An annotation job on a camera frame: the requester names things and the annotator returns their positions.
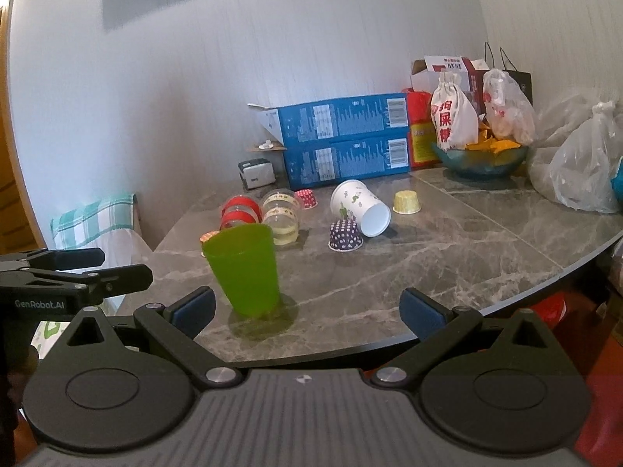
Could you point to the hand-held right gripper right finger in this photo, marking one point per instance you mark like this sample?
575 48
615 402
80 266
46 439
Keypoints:
422 315

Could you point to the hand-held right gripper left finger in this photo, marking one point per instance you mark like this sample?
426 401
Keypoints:
194 307

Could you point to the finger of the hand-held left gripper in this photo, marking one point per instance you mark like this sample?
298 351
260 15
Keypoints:
121 277
73 257

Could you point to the white printed paper cup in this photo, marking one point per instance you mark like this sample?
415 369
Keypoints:
353 200

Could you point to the green plastic cup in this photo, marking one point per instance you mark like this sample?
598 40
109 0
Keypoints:
243 272

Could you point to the orange cupcake cup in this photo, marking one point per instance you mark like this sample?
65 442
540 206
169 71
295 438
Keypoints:
208 237

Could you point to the purple dotted cupcake cup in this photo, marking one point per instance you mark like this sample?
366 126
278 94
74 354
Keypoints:
345 236

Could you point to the yellow cupcake cup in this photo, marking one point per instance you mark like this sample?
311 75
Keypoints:
407 203

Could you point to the clear cup with cream band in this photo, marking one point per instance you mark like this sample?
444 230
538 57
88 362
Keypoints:
281 219

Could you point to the pink dotted cupcake cup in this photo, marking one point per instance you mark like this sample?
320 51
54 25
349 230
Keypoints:
305 199

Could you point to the white chair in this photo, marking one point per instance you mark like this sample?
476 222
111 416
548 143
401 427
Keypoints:
117 253

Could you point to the green checked cloth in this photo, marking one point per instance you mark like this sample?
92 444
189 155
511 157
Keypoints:
92 216

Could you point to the wooden door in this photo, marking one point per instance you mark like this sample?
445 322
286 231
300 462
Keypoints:
14 180

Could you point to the red tape roll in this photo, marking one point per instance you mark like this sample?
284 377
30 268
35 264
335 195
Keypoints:
238 206

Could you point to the red plastic stool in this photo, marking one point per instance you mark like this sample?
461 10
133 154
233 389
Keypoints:
547 311

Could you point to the small white and black device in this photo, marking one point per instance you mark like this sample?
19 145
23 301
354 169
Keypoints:
255 175

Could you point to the blue glass bowl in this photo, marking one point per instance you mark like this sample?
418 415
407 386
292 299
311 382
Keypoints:
479 163

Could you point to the blue cardboard box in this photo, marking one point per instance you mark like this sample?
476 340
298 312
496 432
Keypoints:
340 116
350 160

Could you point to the red packet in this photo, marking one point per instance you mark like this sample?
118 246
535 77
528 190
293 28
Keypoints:
421 141

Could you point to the brown cardboard piece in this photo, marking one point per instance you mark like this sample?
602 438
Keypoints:
265 147

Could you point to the orange snack packets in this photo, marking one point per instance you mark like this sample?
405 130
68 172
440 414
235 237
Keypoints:
496 145

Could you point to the clear plastic bag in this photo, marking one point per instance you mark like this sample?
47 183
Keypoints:
559 116
584 165

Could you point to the white plastic bag red print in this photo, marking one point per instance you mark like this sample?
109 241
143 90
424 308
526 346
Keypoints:
508 107

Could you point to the white and red cardboard box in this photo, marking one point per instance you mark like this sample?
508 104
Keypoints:
438 65

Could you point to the black paper bag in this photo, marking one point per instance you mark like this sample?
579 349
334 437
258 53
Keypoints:
521 82

